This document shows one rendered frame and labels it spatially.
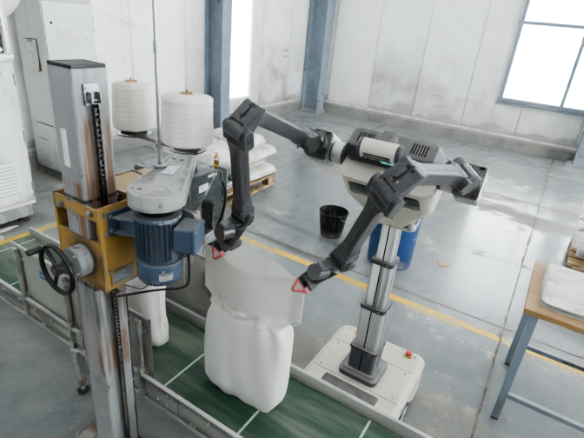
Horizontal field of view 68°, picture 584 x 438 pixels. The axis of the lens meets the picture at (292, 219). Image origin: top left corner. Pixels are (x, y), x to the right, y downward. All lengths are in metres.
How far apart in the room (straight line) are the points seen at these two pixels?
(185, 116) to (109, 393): 1.15
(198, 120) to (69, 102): 0.36
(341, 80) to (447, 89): 2.32
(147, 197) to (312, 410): 1.22
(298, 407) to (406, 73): 8.30
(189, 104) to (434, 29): 8.39
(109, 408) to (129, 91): 1.25
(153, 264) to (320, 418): 1.03
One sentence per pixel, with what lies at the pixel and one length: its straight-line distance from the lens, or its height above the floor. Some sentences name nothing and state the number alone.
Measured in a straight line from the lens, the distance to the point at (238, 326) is 1.83.
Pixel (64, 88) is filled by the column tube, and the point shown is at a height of 1.69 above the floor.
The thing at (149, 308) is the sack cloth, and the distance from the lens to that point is 2.24.
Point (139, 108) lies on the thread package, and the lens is 1.61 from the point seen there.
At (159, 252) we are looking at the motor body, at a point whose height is 1.22.
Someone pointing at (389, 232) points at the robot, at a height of 1.10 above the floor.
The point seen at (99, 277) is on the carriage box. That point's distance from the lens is 1.63.
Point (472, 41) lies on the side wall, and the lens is 9.39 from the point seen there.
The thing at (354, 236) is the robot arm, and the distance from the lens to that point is 1.36.
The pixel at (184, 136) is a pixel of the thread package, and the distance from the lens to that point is 1.41.
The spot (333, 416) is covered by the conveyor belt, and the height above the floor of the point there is 0.38.
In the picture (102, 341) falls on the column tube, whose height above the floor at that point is 0.79.
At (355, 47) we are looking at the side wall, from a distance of 10.11.
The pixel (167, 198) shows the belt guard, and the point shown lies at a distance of 1.36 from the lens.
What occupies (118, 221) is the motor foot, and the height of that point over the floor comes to 1.28.
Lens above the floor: 1.94
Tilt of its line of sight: 25 degrees down
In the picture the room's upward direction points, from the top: 6 degrees clockwise
